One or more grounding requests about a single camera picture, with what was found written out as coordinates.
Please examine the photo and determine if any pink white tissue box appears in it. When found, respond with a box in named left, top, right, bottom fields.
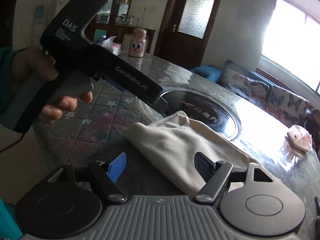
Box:
left=287, top=125, right=312, bottom=152

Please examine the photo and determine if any round black induction cooktop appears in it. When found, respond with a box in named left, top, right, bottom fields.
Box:
left=139, top=89, right=243, bottom=140

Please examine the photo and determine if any dark wooden glass door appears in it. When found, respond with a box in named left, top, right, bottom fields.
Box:
left=153, top=0, right=221, bottom=69

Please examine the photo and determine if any person in dark jacket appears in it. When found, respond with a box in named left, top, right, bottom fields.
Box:
left=303, top=109, right=320, bottom=155

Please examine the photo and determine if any left butterfly cushion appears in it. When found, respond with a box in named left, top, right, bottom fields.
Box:
left=221, top=69, right=270, bottom=109

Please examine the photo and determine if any grey quilted star tablecloth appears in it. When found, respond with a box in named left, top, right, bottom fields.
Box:
left=33, top=52, right=319, bottom=239

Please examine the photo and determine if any window with green frame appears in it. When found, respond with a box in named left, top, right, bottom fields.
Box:
left=261, top=0, right=319, bottom=93

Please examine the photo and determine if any pink cartoon thermos bottle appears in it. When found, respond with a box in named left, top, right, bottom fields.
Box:
left=129, top=28, right=147, bottom=58

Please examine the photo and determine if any blue sofa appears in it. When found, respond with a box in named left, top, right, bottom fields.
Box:
left=190, top=60, right=276, bottom=88

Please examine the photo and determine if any cream white garment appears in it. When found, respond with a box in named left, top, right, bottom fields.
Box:
left=125, top=111, right=262, bottom=197

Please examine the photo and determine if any right butterfly cushion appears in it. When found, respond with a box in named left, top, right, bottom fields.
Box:
left=265, top=86, right=311, bottom=127

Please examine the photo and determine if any person's left hand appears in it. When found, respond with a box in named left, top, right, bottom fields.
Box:
left=11, top=47, right=94, bottom=124

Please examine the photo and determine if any butterfly cushion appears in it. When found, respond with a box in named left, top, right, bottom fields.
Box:
left=265, top=86, right=311, bottom=127
left=221, top=69, right=270, bottom=109

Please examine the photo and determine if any tissue pack on table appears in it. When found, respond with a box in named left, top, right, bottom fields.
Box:
left=101, top=36, right=121, bottom=56

